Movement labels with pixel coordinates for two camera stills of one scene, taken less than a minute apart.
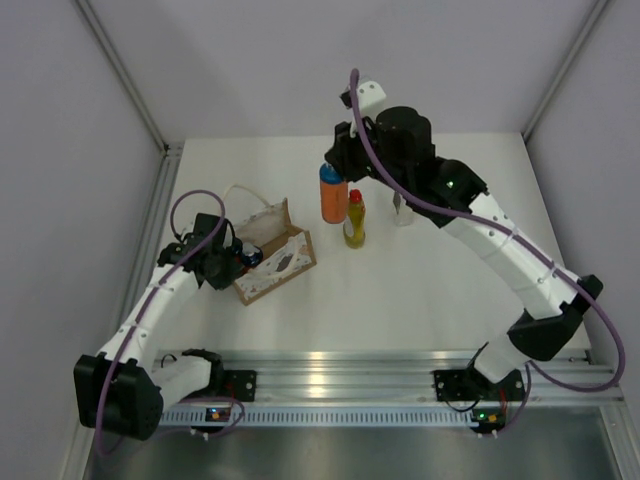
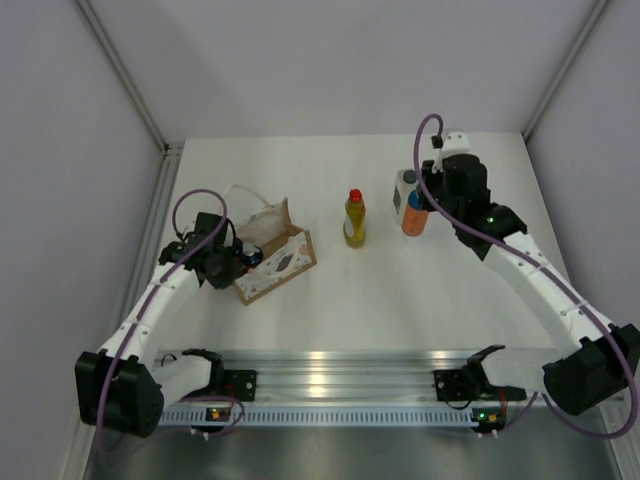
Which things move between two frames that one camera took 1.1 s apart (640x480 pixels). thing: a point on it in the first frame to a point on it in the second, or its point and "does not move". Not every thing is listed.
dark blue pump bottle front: x=252 y=255 does not move
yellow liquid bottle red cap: x=356 y=214 does not move
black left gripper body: x=226 y=268 does not move
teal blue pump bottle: x=334 y=195 to x=415 y=218
